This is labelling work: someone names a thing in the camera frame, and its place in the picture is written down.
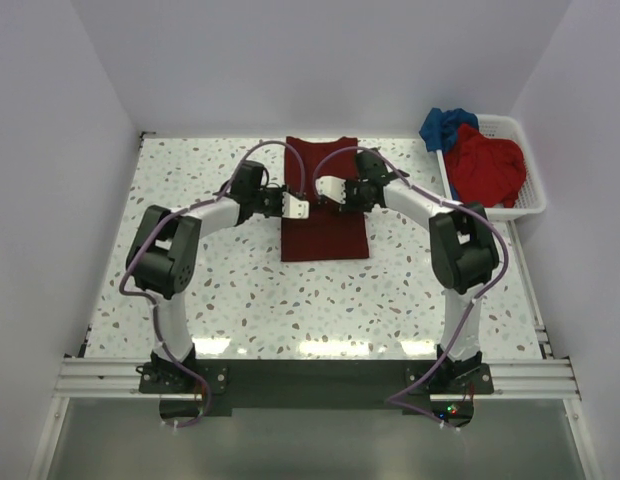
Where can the dark red t shirt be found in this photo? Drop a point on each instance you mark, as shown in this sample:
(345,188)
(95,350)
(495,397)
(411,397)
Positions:
(326,234)

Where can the aluminium frame rail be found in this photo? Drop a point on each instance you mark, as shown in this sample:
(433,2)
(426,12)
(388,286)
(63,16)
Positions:
(547,378)

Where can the white plastic basket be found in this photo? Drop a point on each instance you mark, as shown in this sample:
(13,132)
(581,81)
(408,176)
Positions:
(532,199)

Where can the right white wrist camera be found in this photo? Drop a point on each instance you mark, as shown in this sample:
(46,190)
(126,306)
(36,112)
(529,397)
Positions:
(331,188)

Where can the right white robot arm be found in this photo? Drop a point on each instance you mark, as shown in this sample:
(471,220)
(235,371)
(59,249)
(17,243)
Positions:
(463,256)

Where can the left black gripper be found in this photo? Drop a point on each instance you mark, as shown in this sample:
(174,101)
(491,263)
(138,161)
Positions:
(278,191)

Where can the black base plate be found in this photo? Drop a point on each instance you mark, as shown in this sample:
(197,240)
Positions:
(277,384)

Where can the blue t shirt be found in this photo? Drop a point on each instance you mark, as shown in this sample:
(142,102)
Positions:
(439,130)

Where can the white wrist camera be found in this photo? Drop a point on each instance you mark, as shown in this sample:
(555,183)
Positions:
(331,188)
(294,208)

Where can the bright red t shirt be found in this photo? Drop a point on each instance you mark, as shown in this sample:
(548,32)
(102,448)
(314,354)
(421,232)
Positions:
(485,170)

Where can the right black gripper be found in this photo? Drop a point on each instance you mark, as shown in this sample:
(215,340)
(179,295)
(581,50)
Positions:
(349,205)

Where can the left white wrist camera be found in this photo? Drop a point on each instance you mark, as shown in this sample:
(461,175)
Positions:
(294,208)

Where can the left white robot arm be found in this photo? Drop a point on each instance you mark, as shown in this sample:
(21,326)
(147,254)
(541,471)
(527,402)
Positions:
(161,263)

